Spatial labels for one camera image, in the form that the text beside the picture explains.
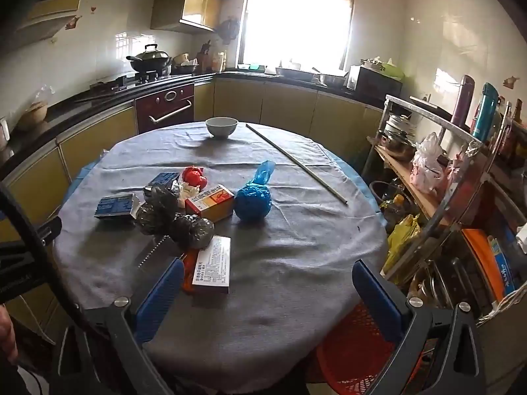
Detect white bag with pink print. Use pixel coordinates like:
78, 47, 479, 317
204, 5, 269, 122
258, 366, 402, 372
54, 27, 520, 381
409, 132, 447, 194

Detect person's left hand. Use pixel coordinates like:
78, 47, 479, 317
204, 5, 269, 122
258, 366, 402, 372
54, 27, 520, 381
0, 304, 19, 366

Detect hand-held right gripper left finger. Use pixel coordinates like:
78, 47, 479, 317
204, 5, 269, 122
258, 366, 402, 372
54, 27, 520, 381
51, 257, 186, 395

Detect teal thermos bottle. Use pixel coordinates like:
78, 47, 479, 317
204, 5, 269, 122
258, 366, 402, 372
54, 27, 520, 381
471, 83, 500, 143

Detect blue under cloth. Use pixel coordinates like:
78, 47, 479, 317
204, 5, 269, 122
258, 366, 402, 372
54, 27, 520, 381
65, 150, 373, 200

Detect green plastic item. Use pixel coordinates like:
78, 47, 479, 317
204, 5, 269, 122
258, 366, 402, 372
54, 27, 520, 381
381, 63, 406, 81

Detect black gas stove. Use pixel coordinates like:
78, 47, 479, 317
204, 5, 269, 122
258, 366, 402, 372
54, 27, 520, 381
90, 71, 165, 93

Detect blue plastic bag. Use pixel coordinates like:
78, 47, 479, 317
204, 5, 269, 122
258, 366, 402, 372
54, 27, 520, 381
234, 160, 273, 224

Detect purple thermos bottle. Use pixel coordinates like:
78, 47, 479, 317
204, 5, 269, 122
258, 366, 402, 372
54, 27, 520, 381
451, 75, 475, 128

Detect stack of plates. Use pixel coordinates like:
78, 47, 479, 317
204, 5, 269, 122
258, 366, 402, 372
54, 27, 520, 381
385, 113, 412, 134

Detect microwave oven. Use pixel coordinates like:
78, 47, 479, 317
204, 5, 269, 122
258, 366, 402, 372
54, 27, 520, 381
347, 65, 403, 101

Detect silver pill blister strip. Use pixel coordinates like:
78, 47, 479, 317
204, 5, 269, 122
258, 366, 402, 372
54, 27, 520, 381
138, 234, 182, 269

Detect yellow plastic bag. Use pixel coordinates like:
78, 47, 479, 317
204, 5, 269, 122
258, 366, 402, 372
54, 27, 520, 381
383, 214, 421, 272

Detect red plastic basket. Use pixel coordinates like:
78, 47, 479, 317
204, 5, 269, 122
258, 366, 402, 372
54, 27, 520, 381
315, 298, 429, 395

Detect white ceramic bowl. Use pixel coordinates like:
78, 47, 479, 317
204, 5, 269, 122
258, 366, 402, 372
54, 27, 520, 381
205, 117, 239, 139

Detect white plastic bag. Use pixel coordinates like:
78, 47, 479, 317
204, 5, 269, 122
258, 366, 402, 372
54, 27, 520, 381
179, 183, 203, 203

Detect framed yellow wall cabinet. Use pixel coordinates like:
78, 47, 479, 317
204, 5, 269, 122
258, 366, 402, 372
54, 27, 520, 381
0, 0, 91, 46

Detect black wok with lid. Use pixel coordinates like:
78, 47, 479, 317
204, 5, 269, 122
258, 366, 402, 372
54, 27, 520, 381
126, 44, 173, 75

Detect grey plastic bag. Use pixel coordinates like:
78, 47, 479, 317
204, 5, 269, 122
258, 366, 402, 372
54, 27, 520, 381
143, 184, 182, 215
135, 205, 169, 237
170, 215, 215, 251

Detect yellow base cabinets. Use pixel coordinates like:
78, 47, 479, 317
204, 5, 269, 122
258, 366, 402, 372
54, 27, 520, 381
0, 78, 383, 231

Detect steel pot with lid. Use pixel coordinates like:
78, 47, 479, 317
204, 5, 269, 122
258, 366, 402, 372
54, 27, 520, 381
381, 129, 416, 161

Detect hanging woven fan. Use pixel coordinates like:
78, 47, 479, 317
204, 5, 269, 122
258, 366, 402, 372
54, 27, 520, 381
218, 17, 240, 46

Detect orange packet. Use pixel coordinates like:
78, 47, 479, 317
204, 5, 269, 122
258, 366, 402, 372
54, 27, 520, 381
181, 251, 200, 294

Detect small dark blue box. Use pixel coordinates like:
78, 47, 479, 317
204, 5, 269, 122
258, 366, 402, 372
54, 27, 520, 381
148, 172, 182, 190

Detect maroon oven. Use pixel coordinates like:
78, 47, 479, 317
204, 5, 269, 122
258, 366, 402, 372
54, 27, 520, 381
135, 83, 195, 134

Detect long thin wooden stick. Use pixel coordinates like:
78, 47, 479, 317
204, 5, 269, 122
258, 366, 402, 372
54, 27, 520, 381
246, 123, 348, 205

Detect large dark blue box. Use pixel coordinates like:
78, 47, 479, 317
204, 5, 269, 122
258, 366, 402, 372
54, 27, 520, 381
94, 194, 141, 220

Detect thick black cable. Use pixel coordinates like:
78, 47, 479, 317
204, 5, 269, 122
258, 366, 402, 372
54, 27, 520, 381
0, 181, 89, 338

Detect pink plastic bag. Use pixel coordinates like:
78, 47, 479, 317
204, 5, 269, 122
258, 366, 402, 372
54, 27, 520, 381
445, 158, 468, 198

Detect metal pans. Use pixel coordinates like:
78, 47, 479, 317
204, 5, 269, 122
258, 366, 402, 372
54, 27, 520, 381
275, 66, 347, 88

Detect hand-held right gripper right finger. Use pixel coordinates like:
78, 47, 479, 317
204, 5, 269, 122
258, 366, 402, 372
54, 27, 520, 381
352, 259, 488, 395

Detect orange yellow cardboard box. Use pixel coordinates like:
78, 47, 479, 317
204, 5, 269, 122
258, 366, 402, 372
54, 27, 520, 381
184, 184, 235, 222

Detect red plastic bag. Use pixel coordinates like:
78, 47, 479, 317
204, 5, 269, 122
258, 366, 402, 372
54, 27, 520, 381
181, 166, 209, 188

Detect cooking oil bottle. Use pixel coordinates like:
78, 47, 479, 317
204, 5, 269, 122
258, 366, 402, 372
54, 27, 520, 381
381, 194, 406, 223

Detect window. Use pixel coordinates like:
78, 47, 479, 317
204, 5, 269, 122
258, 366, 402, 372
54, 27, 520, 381
236, 0, 359, 70

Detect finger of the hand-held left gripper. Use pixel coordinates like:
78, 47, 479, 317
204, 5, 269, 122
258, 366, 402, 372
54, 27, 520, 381
37, 216, 63, 250

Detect knife block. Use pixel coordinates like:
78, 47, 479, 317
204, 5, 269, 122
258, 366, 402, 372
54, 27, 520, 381
197, 41, 212, 71

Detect white medicine box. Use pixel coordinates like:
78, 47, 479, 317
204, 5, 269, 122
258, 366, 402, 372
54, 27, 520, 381
191, 235, 231, 295

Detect brown bowl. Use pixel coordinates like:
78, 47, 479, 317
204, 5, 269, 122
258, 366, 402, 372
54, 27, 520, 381
16, 101, 49, 130

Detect metal shelf rack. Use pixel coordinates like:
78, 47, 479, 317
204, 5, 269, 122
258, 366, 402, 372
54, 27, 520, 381
362, 94, 527, 330

